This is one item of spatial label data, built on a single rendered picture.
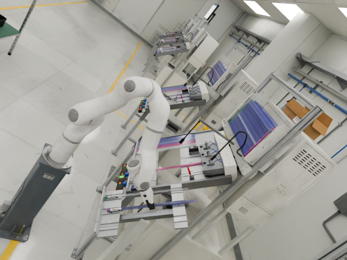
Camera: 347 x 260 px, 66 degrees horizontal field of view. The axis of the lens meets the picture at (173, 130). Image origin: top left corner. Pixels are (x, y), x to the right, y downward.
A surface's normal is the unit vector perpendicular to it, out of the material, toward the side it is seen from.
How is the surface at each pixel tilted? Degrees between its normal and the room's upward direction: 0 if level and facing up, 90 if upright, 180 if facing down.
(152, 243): 90
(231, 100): 90
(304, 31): 90
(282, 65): 90
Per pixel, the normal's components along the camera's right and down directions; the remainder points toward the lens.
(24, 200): 0.20, 0.57
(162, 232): 0.01, 0.45
